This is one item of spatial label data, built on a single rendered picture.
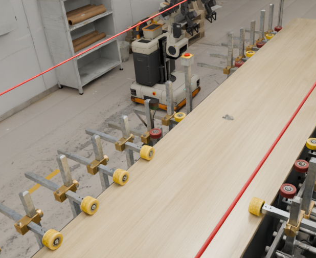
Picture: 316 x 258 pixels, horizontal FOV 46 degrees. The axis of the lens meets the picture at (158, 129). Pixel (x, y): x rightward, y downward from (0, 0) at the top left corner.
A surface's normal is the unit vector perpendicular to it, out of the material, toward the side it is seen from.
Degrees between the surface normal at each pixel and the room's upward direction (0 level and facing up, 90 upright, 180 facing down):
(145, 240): 0
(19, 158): 0
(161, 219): 0
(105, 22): 90
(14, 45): 90
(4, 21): 90
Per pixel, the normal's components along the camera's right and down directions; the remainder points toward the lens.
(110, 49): -0.56, 0.49
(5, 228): -0.08, -0.83
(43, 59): 0.82, 0.25
